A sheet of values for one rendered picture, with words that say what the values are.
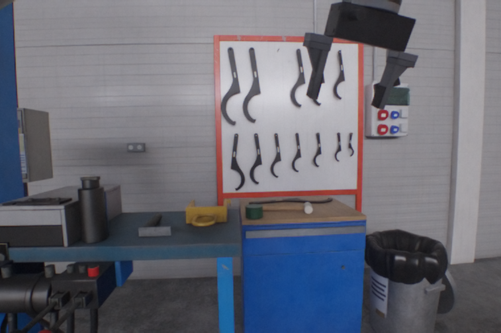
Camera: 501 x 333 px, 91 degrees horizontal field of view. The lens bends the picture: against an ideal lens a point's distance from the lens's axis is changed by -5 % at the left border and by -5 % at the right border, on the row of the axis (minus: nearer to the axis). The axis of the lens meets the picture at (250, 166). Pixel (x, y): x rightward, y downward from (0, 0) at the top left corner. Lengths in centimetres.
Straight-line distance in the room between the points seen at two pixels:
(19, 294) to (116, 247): 26
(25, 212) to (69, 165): 207
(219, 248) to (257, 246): 70
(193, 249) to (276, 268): 82
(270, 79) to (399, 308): 213
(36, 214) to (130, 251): 30
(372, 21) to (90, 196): 84
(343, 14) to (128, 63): 255
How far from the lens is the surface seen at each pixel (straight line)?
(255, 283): 161
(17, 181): 145
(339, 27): 47
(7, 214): 105
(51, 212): 96
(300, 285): 166
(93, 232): 95
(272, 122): 259
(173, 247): 85
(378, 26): 50
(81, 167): 299
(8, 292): 98
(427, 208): 342
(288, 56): 275
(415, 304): 212
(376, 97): 55
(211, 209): 102
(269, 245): 152
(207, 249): 84
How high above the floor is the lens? 136
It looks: 5 degrees down
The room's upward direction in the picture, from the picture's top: 1 degrees counter-clockwise
